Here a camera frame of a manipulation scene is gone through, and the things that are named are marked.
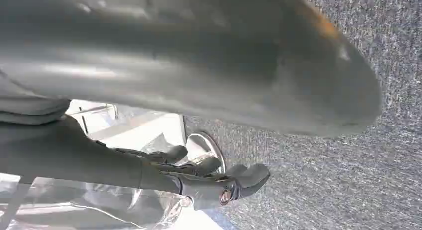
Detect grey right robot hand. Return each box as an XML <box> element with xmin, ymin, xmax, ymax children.
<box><xmin>0</xmin><ymin>0</ymin><xmax>383</xmax><ymax>212</ymax></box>

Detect round silver metal disc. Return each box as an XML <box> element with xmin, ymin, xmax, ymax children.
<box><xmin>185</xmin><ymin>131</ymin><xmax>227</xmax><ymax>175</ymax></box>

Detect ribbed grey right arm sleeve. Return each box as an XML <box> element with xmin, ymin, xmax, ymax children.
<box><xmin>0</xmin><ymin>69</ymin><xmax>71</xmax><ymax>126</ymax></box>

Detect clear plastic bag parcel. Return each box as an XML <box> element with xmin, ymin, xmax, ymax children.
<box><xmin>0</xmin><ymin>173</ymin><xmax>193</xmax><ymax>230</ymax></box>

